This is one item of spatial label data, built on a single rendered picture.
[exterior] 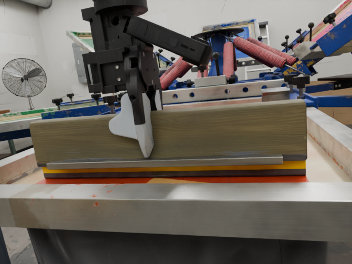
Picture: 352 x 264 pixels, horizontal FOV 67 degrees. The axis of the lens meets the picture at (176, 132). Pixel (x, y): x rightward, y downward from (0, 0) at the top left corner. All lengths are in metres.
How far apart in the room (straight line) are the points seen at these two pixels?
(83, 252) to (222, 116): 0.30
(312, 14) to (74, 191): 4.95
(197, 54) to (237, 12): 4.69
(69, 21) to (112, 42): 5.66
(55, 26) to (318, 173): 6.02
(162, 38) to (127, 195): 0.20
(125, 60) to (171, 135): 0.12
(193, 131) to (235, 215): 0.15
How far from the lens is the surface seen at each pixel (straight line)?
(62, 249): 0.50
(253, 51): 1.46
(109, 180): 0.43
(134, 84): 0.34
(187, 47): 0.35
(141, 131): 0.36
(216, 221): 0.26
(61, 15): 6.17
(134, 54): 0.35
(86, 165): 0.42
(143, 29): 0.37
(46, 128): 0.47
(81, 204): 0.30
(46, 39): 6.35
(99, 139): 0.42
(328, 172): 0.41
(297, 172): 0.39
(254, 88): 1.04
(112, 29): 0.39
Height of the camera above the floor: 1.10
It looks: 12 degrees down
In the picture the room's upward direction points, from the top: 7 degrees counter-clockwise
